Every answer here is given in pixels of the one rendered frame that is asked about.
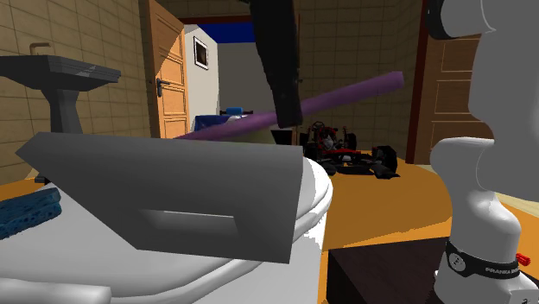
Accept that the purple rod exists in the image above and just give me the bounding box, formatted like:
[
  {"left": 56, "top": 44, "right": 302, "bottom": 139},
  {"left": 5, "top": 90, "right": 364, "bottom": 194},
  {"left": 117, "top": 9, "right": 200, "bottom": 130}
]
[{"left": 174, "top": 70, "right": 406, "bottom": 142}]

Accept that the orange wooden door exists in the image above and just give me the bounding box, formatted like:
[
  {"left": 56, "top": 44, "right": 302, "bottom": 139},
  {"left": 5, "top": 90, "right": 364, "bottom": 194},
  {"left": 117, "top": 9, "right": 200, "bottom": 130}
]
[{"left": 143, "top": 0, "right": 190, "bottom": 140}]

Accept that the black and red go-kart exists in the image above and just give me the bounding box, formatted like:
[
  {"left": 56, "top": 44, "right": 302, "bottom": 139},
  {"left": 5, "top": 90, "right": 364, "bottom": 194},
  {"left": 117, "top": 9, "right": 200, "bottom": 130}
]
[{"left": 302, "top": 120, "right": 401, "bottom": 181}]

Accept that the grey flat box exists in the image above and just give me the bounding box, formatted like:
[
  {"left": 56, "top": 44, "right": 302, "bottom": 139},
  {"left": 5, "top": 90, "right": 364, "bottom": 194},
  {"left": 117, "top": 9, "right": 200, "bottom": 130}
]
[{"left": 15, "top": 131, "right": 305, "bottom": 265}]

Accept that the brown wooden door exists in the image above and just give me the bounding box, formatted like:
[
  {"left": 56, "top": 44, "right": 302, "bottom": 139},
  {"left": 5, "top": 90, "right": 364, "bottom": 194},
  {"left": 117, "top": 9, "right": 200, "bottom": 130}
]
[{"left": 413, "top": 33, "right": 495, "bottom": 166}]

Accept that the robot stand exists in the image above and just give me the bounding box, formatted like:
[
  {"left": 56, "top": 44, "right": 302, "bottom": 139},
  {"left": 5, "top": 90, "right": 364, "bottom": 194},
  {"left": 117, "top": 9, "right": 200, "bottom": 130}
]
[{"left": 326, "top": 237, "right": 539, "bottom": 304}]

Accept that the blue perforated sponge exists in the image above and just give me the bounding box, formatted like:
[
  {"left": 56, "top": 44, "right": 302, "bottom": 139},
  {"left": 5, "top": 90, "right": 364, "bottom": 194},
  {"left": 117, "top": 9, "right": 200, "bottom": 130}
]
[{"left": 0, "top": 187, "right": 63, "bottom": 241}]

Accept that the framed wall picture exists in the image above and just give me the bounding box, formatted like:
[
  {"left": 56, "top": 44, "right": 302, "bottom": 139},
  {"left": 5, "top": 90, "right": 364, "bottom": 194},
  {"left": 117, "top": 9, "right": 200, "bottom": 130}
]
[{"left": 193, "top": 35, "right": 210, "bottom": 71}]

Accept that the dark grey pedestal sink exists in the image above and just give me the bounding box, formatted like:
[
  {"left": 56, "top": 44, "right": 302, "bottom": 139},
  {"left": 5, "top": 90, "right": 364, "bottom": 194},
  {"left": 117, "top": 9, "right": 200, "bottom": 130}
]
[{"left": 0, "top": 41, "right": 123, "bottom": 136}]

